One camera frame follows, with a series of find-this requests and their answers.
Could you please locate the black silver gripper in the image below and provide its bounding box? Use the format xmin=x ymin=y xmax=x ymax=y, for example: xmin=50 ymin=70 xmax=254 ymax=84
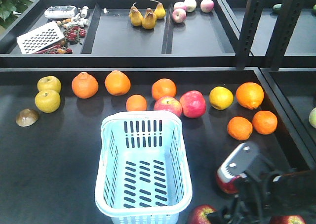
xmin=217 ymin=141 xmax=275 ymax=179

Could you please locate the dark red apple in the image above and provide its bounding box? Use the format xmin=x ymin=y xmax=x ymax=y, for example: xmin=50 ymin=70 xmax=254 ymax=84
xmin=186 ymin=204 xmax=216 ymax=224
xmin=216 ymin=171 xmax=239 ymax=194
xmin=269 ymin=215 xmax=306 ymax=224

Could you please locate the light blue plastic basket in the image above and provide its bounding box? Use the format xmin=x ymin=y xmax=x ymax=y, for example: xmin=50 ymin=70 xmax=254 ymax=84
xmin=95 ymin=111 xmax=193 ymax=224

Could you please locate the round orange behind apples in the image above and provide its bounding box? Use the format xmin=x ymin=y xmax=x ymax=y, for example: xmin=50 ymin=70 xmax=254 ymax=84
xmin=152 ymin=78 xmax=177 ymax=100

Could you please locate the small orange left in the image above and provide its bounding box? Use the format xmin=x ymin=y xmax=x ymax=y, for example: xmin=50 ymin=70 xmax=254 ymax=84
xmin=227 ymin=116 xmax=253 ymax=141

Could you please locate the small orange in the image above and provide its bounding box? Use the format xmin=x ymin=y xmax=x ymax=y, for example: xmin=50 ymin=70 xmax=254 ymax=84
xmin=227 ymin=116 xmax=253 ymax=141
xmin=125 ymin=94 xmax=147 ymax=111
xmin=252 ymin=110 xmax=278 ymax=135

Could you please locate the small orange right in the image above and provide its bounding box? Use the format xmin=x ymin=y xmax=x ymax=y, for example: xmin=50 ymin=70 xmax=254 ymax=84
xmin=252 ymin=110 xmax=278 ymax=135

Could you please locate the large orange at edge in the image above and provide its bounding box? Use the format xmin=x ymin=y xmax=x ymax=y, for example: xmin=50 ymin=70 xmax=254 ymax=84
xmin=236 ymin=82 xmax=264 ymax=110

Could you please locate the yellow round citrus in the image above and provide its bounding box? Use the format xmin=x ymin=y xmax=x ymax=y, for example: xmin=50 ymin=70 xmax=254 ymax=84
xmin=209 ymin=87 xmax=234 ymax=110

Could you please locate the smooth pink red apple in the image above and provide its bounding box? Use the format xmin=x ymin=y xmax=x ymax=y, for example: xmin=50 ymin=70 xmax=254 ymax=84
xmin=180 ymin=90 xmax=206 ymax=118

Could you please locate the left pink green peach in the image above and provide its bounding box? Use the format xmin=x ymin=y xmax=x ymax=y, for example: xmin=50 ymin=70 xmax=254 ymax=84
xmin=309 ymin=108 xmax=316 ymax=128

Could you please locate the black display tray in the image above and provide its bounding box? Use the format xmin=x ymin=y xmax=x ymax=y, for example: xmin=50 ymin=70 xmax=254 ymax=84
xmin=260 ymin=67 xmax=316 ymax=145
xmin=0 ymin=0 xmax=316 ymax=68

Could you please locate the striped red apple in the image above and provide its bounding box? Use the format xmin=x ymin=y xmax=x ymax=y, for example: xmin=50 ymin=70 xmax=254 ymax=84
xmin=154 ymin=96 xmax=182 ymax=117

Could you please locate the black back display tray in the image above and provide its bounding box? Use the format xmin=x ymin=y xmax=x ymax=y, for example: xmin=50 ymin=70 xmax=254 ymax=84
xmin=0 ymin=0 xmax=316 ymax=68

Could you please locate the dark green avocado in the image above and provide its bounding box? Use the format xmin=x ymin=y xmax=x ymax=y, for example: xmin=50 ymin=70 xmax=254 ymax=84
xmin=272 ymin=3 xmax=282 ymax=14

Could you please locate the pink apple far back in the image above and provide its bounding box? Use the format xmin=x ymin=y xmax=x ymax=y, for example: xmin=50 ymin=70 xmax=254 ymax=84
xmin=200 ymin=0 xmax=214 ymax=13

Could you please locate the pink apple on back tray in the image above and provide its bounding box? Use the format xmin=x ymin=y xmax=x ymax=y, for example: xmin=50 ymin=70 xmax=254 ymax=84
xmin=172 ymin=8 xmax=187 ymax=23

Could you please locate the brown yellow pear front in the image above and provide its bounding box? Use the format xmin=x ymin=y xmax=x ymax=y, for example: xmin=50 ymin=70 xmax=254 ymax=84
xmin=141 ymin=8 xmax=157 ymax=30

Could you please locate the brown yellow pear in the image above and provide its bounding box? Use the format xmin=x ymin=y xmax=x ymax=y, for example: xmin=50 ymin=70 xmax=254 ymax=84
xmin=151 ymin=0 xmax=166 ymax=19
xmin=129 ymin=3 xmax=144 ymax=27
xmin=141 ymin=8 xmax=157 ymax=30

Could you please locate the brown yellow pear rear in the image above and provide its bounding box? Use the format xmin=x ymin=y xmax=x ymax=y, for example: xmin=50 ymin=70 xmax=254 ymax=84
xmin=151 ymin=0 xmax=166 ymax=19

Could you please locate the knobbed orange tangerine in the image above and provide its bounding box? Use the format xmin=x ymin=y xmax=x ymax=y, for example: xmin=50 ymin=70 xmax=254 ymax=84
xmin=72 ymin=72 xmax=99 ymax=99

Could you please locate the brown yellow pear left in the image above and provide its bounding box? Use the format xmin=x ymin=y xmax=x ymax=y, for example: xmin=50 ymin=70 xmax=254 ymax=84
xmin=129 ymin=3 xmax=144 ymax=27

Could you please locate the black wooden display stand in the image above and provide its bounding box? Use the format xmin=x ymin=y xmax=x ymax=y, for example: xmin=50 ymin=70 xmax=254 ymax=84
xmin=0 ymin=68 xmax=315 ymax=224

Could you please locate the front yellow pear apple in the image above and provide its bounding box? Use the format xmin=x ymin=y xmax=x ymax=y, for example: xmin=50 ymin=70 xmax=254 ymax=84
xmin=35 ymin=89 xmax=61 ymax=113

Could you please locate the yellow pear apple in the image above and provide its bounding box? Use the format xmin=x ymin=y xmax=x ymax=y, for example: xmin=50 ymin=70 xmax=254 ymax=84
xmin=35 ymin=89 xmax=61 ymax=113
xmin=37 ymin=76 xmax=62 ymax=93

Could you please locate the rear yellow pear apple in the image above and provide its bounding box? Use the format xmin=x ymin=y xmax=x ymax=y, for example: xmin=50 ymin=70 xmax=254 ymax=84
xmin=37 ymin=76 xmax=62 ymax=93

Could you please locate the brown half bun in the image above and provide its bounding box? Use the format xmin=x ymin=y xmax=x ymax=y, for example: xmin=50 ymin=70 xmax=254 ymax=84
xmin=15 ymin=108 xmax=40 ymax=127

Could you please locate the white perforated plastic board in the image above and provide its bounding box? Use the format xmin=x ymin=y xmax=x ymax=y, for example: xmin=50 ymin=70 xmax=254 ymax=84
xmin=17 ymin=22 xmax=64 ymax=54

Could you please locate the potted green plant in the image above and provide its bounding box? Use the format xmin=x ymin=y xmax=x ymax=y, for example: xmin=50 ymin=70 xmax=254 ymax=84
xmin=0 ymin=0 xmax=33 ymax=29

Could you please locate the black perforated post right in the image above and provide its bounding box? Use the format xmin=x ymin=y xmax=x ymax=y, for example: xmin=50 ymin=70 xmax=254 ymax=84
xmin=265 ymin=0 xmax=305 ymax=70

